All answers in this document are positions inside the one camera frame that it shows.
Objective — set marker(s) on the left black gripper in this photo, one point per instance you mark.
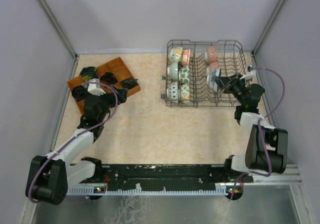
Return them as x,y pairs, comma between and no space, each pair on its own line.
121,95

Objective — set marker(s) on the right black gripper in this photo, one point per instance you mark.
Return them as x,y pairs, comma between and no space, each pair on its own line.
225,83

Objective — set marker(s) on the blue white floral bowl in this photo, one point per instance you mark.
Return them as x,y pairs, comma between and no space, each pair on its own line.
211,79

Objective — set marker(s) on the pink bowl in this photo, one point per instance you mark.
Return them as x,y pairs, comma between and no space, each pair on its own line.
211,67
210,55

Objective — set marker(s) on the orange green star bowl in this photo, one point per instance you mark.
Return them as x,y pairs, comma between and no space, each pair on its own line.
185,93

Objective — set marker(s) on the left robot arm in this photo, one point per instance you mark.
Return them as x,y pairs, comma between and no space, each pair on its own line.
51,175

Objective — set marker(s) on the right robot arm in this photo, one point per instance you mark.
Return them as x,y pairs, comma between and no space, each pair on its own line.
266,151

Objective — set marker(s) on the green leaf rolled cloth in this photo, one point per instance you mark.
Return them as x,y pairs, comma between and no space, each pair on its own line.
129,83

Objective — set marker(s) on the orange flower rolled cloth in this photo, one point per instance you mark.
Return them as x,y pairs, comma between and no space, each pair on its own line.
108,78

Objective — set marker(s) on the wooden compartment tray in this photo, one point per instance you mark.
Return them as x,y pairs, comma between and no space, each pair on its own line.
115,66

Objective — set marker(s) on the yellow flower dark cloth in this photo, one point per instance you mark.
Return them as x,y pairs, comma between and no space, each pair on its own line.
89,73

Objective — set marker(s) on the blue flower rolled cloth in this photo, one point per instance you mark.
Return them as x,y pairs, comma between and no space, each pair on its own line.
79,93

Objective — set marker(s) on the green leaf bowl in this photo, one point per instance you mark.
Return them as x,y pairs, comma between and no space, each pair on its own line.
184,75

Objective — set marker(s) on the orange patterned bowl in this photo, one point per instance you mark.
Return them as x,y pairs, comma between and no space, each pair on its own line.
186,57

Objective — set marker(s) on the blue dotted bowl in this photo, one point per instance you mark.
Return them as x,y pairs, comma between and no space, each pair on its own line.
173,91

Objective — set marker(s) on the pale green bowl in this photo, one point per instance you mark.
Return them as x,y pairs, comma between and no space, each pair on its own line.
173,71

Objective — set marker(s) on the yellow blue patterned bowl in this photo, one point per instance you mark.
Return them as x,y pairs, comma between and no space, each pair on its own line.
175,54

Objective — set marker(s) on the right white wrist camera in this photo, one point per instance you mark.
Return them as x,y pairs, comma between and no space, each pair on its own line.
250,73

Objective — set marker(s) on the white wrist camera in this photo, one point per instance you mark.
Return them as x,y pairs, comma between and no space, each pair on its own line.
94,87
250,73

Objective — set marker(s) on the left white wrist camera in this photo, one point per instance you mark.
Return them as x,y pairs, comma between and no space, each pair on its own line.
94,87

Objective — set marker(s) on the grey wire dish rack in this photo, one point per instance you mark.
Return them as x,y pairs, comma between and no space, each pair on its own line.
231,60

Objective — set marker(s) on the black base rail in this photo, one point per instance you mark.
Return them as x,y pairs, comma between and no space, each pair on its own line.
164,179

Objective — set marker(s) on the aluminium frame rail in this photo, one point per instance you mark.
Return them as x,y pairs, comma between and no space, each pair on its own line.
290,176

